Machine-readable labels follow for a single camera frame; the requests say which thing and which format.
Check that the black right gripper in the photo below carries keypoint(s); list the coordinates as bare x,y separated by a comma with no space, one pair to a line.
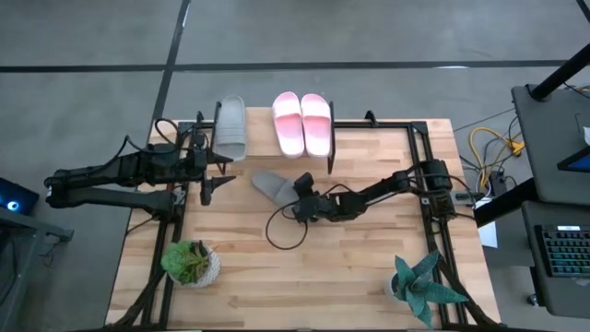
313,207

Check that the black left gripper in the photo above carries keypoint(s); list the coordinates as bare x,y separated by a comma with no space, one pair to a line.
198,166

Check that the grey foam slide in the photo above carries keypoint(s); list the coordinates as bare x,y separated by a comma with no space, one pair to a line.
230,129
272,184

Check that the pink foam slide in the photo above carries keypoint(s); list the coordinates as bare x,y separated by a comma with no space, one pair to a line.
288,129
317,129

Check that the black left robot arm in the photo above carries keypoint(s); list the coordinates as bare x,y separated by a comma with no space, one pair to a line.
115,198

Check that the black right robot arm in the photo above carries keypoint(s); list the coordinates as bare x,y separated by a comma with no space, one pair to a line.
382,186

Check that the green plant in white pot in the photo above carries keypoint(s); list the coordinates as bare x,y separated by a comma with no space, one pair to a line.
189,263

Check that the teal succulent in white pot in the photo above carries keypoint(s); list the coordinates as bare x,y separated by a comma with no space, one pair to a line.
417,286

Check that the white paper sheet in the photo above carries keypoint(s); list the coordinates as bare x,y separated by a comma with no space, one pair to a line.
488,235

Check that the black device with blue light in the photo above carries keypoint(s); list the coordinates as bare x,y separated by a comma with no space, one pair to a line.
23,196

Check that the black desk support bar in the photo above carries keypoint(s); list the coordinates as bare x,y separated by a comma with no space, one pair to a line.
507,203

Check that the grey metal cart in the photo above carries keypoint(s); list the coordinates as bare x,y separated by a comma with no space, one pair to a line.
18,258

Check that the grey desk with pole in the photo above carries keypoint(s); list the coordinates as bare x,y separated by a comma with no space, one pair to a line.
548,138

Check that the backlit computer keyboard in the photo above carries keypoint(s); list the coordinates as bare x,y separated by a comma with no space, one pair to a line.
567,251

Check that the grey desk with keyboard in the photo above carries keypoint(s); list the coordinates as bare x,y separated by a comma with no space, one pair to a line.
567,295

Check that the tablet with blue screen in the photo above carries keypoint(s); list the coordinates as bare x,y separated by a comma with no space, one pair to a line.
581,162

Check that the black slanted pole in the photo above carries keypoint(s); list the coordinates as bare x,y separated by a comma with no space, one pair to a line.
560,74

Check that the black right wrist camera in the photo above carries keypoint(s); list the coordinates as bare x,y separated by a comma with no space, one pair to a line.
304,183

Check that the wooden shelf with black frame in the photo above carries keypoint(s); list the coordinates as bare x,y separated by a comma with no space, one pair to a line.
260,138

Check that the black metal table frame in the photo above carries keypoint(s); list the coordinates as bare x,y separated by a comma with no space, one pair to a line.
369,124

